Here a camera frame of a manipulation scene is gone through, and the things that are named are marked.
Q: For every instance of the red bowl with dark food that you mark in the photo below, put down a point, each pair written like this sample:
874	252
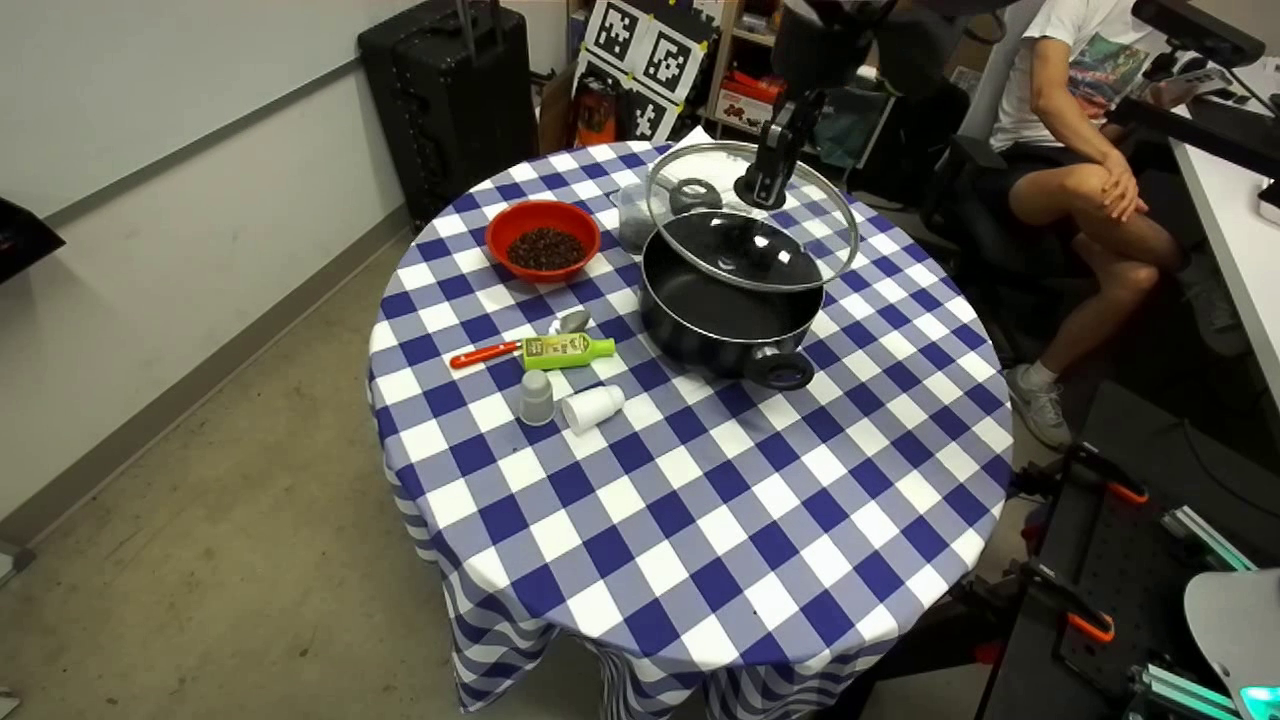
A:
540	245

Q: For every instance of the black flat panel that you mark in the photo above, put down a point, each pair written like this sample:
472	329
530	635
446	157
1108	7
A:
24	238

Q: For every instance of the black monitor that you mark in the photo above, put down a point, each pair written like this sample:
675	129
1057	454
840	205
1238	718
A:
1200	29

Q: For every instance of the teal bar clamp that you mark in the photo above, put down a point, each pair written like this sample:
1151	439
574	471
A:
1186	692
1206	539

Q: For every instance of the black speaker case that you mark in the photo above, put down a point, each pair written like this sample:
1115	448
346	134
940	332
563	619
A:
446	92

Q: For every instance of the black desk equipment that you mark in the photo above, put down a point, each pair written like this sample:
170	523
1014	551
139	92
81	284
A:
1213	134

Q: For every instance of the blue white checkered tablecloth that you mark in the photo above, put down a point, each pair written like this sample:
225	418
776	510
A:
695	532

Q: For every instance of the glass lid with black knob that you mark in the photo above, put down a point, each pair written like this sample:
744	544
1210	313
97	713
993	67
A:
827	220

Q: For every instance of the green plastic packet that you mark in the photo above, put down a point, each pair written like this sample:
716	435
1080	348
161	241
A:
566	348

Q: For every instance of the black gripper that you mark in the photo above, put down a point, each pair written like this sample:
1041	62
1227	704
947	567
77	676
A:
785	134

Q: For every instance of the red storage box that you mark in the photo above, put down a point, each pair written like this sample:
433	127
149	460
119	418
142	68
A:
749	103

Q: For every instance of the green bin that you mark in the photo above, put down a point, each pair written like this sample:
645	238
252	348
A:
846	134

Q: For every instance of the red canister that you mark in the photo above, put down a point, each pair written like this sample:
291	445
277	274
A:
596	116

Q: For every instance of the person forearm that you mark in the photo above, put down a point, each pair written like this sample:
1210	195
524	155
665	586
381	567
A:
1080	115

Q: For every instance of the small white shaker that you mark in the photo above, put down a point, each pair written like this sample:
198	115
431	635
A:
536	399

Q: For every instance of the black white fiducial tag board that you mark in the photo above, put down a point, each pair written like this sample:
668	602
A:
645	54

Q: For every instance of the black bag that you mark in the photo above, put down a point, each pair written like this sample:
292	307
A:
932	146

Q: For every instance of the grey round disc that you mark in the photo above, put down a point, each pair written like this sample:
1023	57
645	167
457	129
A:
1241	625

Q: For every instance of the wooden shelf unit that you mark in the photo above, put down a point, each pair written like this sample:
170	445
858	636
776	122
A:
744	26

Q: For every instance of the orange tipped black clamp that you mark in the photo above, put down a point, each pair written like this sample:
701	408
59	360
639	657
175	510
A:
1075	605
1115	483

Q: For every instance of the white plastic cup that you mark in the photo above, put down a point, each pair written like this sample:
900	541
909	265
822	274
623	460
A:
589	404

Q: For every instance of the black side stand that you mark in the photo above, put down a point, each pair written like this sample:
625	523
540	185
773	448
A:
1144	532

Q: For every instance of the clear glass jar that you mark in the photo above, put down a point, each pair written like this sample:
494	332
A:
641	219

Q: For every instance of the person hand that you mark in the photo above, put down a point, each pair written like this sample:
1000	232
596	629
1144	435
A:
1119	190

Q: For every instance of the white desk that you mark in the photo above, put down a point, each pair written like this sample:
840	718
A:
1241	265

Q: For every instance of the black cooking pot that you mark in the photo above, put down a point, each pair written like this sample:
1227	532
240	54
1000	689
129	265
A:
724	327

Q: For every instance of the seated person white shirt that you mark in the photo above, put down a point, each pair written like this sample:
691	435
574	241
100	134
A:
1067	185

